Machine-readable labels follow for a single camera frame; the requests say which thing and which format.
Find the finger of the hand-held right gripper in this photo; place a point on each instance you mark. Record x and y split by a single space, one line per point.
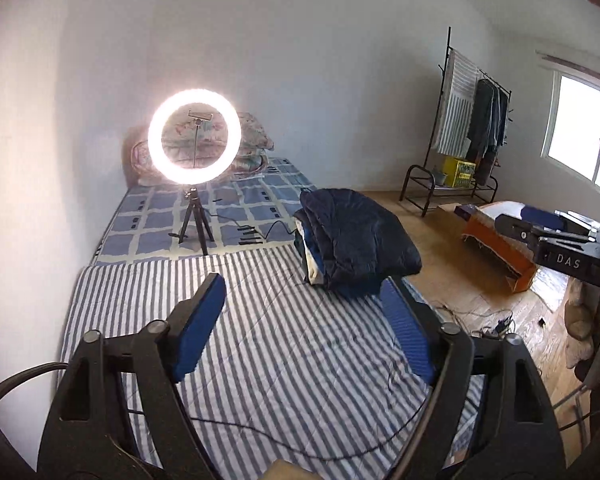
542 215
512 226

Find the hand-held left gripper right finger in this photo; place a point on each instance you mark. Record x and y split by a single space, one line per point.
407 330

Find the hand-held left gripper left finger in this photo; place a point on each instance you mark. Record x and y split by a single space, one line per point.
200 330

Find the navy puffer jacket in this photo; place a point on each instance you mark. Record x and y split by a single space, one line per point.
360 235

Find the black clothes rack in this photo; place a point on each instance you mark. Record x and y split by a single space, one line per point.
455 190

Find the white checked cloth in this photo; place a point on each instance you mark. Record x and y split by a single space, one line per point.
492 210

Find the orange low table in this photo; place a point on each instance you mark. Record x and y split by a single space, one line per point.
500 255

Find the blue flat box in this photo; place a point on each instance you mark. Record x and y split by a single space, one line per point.
467 211

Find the beige patterned cloth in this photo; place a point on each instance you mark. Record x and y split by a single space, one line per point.
580 320

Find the dark hanging trousers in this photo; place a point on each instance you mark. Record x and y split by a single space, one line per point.
486 167

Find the flat cardboard box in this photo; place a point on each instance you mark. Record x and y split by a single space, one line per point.
447 210

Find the yellow box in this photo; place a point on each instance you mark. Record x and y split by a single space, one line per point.
458 172

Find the blue white striped blanket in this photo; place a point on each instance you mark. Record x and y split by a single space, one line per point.
280 320

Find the small green bucket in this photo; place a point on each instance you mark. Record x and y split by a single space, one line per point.
440 177

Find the window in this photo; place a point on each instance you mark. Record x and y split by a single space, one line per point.
575 130

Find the white power strip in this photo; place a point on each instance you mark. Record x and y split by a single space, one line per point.
500 327

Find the blue denim hanging jacket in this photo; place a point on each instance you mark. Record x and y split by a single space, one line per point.
501 120

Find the dark grey hanging sweater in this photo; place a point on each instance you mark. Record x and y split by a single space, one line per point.
481 120

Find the white folded garment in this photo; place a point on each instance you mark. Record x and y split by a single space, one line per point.
312 265

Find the black tripod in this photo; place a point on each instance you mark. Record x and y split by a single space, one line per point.
192 210

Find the white grey striped towel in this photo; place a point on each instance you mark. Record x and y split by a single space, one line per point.
457 110

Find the blue checkered bed sheet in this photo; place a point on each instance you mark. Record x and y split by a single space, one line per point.
145 210

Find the grey metal tube frame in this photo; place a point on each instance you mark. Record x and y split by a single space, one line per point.
572 394

